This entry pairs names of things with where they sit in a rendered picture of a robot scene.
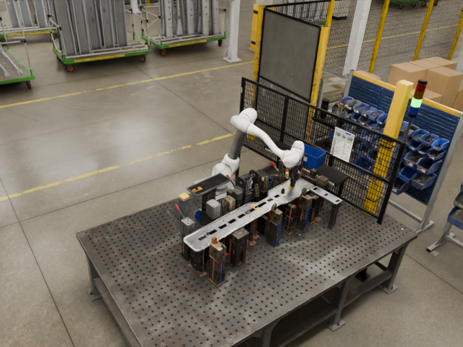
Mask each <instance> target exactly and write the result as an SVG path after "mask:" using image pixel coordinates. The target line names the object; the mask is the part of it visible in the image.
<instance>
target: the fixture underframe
mask: <svg viewBox="0 0 463 347"><path fill-rule="evenodd" d="M408 244H409V243H407V244H405V245H404V246H402V247H400V248H399V249H397V250H396V251H394V252H393V253H392V255H391V259H390V261H389V263H386V262H385V261H384V260H382V259H381V260H379V261H377V262H376V263H374V264H375V265H377V266H378V267H380V268H381V269H382V270H383V271H384V272H382V273H381V274H379V275H377V276H376V277H374V278H373V279H371V280H369V281H368V282H366V283H364V284H362V285H360V286H358V287H357V288H355V289H354V290H352V291H351V292H350V293H348V294H347V291H348V289H349V285H350V281H351V280H352V279H353V278H354V276H355V275H354V276H353V277H350V278H349V279H347V280H346V281H344V282H343V283H341V284H339V285H337V286H336V289H335V292H334V295H333V296H331V295H330V294H329V293H328V292H326V293H324V294H322V295H321V296H319V297H320V298H321V299H322V300H324V301H325V302H326V303H327V304H328V305H329V306H328V307H326V308H325V309H323V310H322V311H320V312H319V313H317V314H315V315H314V316H313V317H310V318H309V319H308V320H306V321H304V322H303V323H301V324H299V325H298V326H297V327H295V328H293V329H291V330H290V331H288V332H287V333H285V334H284V335H282V336H280V337H279V338H278V339H275V340H274V341H272V342H271V343H270V338H271V331H272V329H273V328H274V326H275V325H276V324H277V323H278V322H279V321H277V322H276V323H274V324H272V325H271V326H269V327H268V328H266V329H264V330H262V331H261V332H259V333H258V334H256V335H254V336H253V337H256V340H255V339H254V338H253V337H251V338H249V339H248V340H246V341H244V343H245V344H246V345H247V347H284V346H286V345H287V344H288V343H290V342H291V341H293V340H294V339H296V338H298V337H299V336H301V335H302V334H304V333H305V332H307V331H308V330H310V329H312V328H313V327H314V326H316V325H318V324H319V323H321V322H324V323H325V324H326V325H327V326H328V327H329V328H330V329H331V330H332V331H335V330H337V329H338V328H339V327H341V326H343V325H344V324H346V323H345V322H344V321H343V320H342V319H341V318H340V314H341V310H342V309H343V308H344V307H345V306H347V305H349V304H350V303H352V302H353V301H354V300H355V299H357V298H358V297H360V296H361V295H362V294H364V293H366V292H368V291H370V290H371V289H373V288H375V287H376V286H378V287H380V288H381V289H382V290H383V291H384V292H385V293H387V294H389V293H391V292H393V291H394V290H395V289H397V288H398V286H396V285H395V284H394V280H395V277H396V275H397V272H398V269H399V267H400V264H401V261H402V258H403V256H404V252H405V251H406V248H407V245H408ZM86 259H87V263H88V270H89V274H90V281H91V283H92V287H91V288H88V289H86V290H87V292H88V294H89V296H90V298H91V299H92V301H94V300H97V299H99V298H101V297H102V298H103V301H104V302H105V304H106V306H107V307H108V309H109V311H110V312H111V314H112V316H113V318H114V320H115V322H116V324H117V325H118V327H119V329H120V331H121V332H122V334H123V336H124V338H125V340H126V342H127V343H128V345H129V347H140V346H139V344H138V342H137V341H136V339H135V337H134V336H133V334H132V332H131V330H130V329H129V327H128V325H127V324H126V322H125V320H124V319H123V316H122V315H121V313H120V311H119V310H118V308H117V307H116V304H115V303H114V301H113V299H112V298H111V296H110V294H109V293H108V291H107V289H106V287H105V286H104V284H103V282H102V281H101V278H100V277H99V275H98V273H97V272H96V270H95V269H94V267H93V265H92V263H91V261H90V260H89V258H88V256H87V255H86Z"/></svg>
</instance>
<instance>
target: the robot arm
mask: <svg viewBox="0 0 463 347"><path fill-rule="evenodd" d="M256 118H257V112H256V110H254V109H252V108H247V109H245V110H243V111H242V112H241V113H240V114H239V115H238V116H232V118H231V120H230V123H231V125H232V126H233V127H234V128H236V129H237V131H236V135H235V137H234V140H233V143H232V145H231V148H230V150H229V153H228V154H226V155H225V157H224V158H223V161H222V162H221V163H218V164H217V165H215V166H214V168H213V170H212V176H214V175H216V174H218V173H222V174H223V175H225V176H227V174H228V175H229V177H231V175H232V174H233V173H234V172H235V171H236V170H237V168H238V167H239V160H240V159H239V157H238V155H239V153H240V151H241V148H242V146H243V143H244V141H245V138H246V135H247V134H251V135H254V136H257V137H259V138H261V139H262V140H263V141H264V142H265V143H266V145H267V146H268V147H269V148H270V150H272V151H273V152H274V153H275V155H277V156H279V157H280V158H281V160H282V161H283V164H284V166H286V167H288V169H289V178H290V186H291V185H292V187H294V186H295V183H296V181H298V179H299V176H300V174H301V172H299V168H300V164H301V160H302V157H303V154H304V143H303V142H301V141H299V140H298V141H295V142H294V143H293V145H292V148H291V151H289V150H286V151H283V150H281V149H279V148H277V146H276V145H275V144H274V142H273V141H272V140H271V138H270V137H269V136H268V135H267V134H266V133H265V132H264V131H262V130H261V129H259V128H257V126H255V125H254V122H255V120H256ZM297 173H298V175H297ZM293 176H294V178H293ZM229 189H230V188H229V187H228V186H227V183H226V184H224V185H222V186H220V187H218V188H216V196H219V195H221V194H223V193H227V190H229Z"/></svg>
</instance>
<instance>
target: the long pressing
mask: <svg viewBox="0 0 463 347"><path fill-rule="evenodd" d="M295 185H296V187H294V188H292V189H290V188H291V187H290V188H288V186H290V179H289V180H287V181H285V182H283V183H282V184H280V185H278V186H276V187H274V188H273V189H270V190H269V191H268V197H266V198H265V199H263V200H261V201H259V202H248V203H247V204H244V205H243V206H241V207H239V208H237V209H235V210H233V211H231V212H229V213H228V214H226V215H224V216H222V217H220V218H219V219H217V220H215V221H213V222H211V223H209V224H207V225H205V226H204V227H202V228H200V229H198V230H196V231H195V232H193V233H190V234H189V235H186V236H185V237H184V238H183V241H184V243H186V245H187V246H189V247H190V248H191V249H192V250H194V251H196V252H199V251H202V250H203V249H206V248H207V247H209V245H210V243H211V241H212V237H214V236H216V237H217V240H218V241H219V240H221V239H223V238H224V237H226V236H228V235H229V234H231V233H233V232H235V231H236V230H238V229H240V228H241V227H243V226H245V225H246V224H249V223H250V222H252V221H253V220H255V219H257V218H259V217H260V216H262V215H264V214H266V213H267V212H269V211H270V210H271V206H272V204H273V203H276V204H277V207H278V206H279V205H282V204H287V203H289V202H291V201H292V200H294V199H296V198H298V197H299V196H300V194H301V192H302V189H303V188H304V187H306V188H307V190H306V192H308V191H310V189H311V188H313V187H314V185H313V184H311V183H310V182H308V181H306V180H304V179H302V178H301V177H299V179H298V181H296V183H295ZM282 188H284V189H285V193H284V194H282V193H281V189H282ZM276 195H279V197H277V198H275V197H274V196H276ZM270 198H271V199H273V200H272V201H271V202H268V199H270ZM277 200H278V201H277ZM263 202H266V204H265V205H263V206H261V207H260V209H261V210H259V211H257V210H254V211H252V212H251V213H249V214H246V213H245V212H247V211H249V210H250V209H253V207H251V206H252V205H253V204H254V205H256V206H258V205H260V204H262V203H263ZM242 214H245V216H243V217H242V218H237V217H238V216H240V215H242ZM233 219H235V220H236V221H235V222H232V223H231V224H230V223H228V222H229V221H231V220H233ZM224 224H226V225H227V226H226V227H224V228H222V229H219V227H220V226H222V225H224ZM213 230H217V232H215V233H213V234H211V235H208V236H207V235H206V233H207V232H211V231H213ZM204 235H206V236H207V237H206V238H205V239H203V240H199V238H201V237H202V236H204Z"/></svg>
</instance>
